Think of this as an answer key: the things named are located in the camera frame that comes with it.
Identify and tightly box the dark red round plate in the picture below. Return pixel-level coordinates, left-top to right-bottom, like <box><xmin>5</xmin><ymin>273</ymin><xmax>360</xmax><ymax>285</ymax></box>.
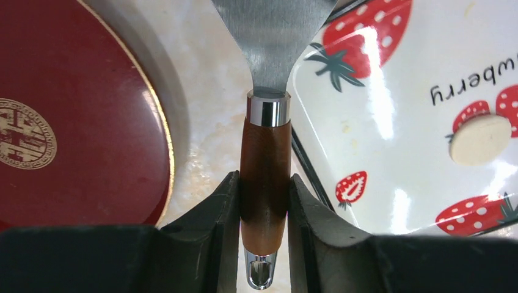
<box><xmin>1</xmin><ymin>1</ymin><xmax>174</xmax><ymax>230</ymax></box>

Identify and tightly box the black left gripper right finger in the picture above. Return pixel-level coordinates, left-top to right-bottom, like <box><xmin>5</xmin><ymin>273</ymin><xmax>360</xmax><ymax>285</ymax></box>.
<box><xmin>288</xmin><ymin>175</ymin><xmax>517</xmax><ymax>292</ymax></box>

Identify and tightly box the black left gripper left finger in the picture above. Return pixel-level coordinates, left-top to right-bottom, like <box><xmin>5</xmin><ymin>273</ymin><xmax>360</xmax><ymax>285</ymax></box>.
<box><xmin>1</xmin><ymin>172</ymin><xmax>239</xmax><ymax>292</ymax></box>

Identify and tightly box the white strawberry print tray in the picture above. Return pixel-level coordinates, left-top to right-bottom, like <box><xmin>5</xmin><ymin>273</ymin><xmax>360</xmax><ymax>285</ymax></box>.
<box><xmin>288</xmin><ymin>1</ymin><xmax>517</xmax><ymax>236</ymax></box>

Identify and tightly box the metal scraper wooden handle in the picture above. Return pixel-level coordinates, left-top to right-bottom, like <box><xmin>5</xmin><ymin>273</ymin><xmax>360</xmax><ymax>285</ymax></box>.
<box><xmin>213</xmin><ymin>0</ymin><xmax>337</xmax><ymax>290</ymax></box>

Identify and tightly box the white dough lump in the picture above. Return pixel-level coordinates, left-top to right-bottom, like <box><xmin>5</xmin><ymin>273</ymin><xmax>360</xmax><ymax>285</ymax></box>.
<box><xmin>448</xmin><ymin>114</ymin><xmax>512</xmax><ymax>166</ymax></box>

